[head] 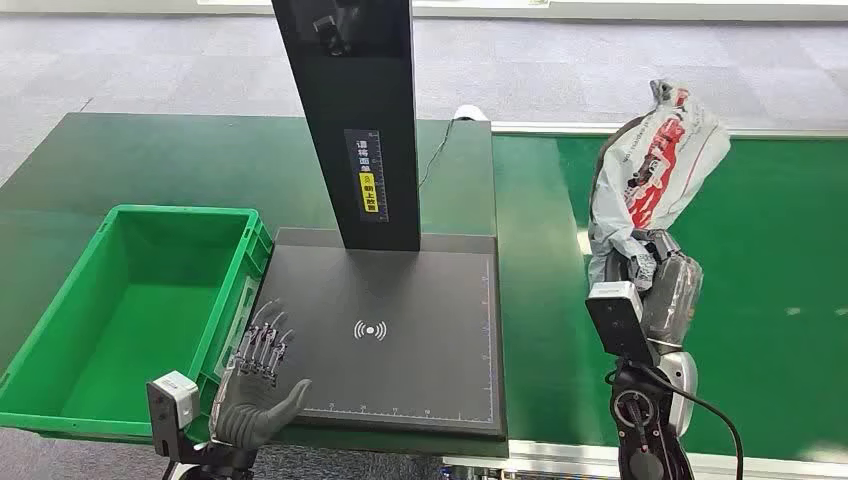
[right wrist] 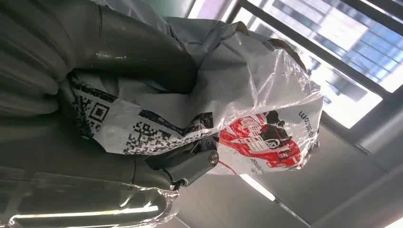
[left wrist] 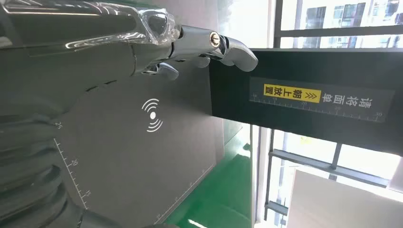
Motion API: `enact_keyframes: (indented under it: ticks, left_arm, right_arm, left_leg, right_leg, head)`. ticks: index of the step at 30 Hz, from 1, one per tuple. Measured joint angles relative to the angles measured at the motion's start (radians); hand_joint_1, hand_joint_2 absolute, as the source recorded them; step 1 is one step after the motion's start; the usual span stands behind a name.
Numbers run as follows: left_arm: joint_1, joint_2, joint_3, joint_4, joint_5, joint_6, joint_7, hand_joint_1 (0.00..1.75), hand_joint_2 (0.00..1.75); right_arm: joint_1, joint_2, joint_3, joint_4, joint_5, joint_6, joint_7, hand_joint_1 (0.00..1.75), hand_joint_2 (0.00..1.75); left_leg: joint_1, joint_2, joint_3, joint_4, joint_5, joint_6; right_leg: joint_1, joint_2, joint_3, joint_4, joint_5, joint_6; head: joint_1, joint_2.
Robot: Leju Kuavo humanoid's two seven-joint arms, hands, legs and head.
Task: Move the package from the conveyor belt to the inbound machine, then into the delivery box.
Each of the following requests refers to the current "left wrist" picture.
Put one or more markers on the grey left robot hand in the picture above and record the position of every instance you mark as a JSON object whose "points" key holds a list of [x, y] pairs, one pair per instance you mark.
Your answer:
{"points": [[78, 47]]}

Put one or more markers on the black inbound scanner machine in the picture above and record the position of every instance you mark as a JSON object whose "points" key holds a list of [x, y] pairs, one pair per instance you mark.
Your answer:
{"points": [[141, 163]]}

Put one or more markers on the green conveyor belt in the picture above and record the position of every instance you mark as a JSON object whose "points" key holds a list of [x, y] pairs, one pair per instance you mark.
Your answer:
{"points": [[220, 192]]}

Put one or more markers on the white flat panel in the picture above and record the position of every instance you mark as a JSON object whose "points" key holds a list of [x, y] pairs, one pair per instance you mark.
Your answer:
{"points": [[340, 204]]}

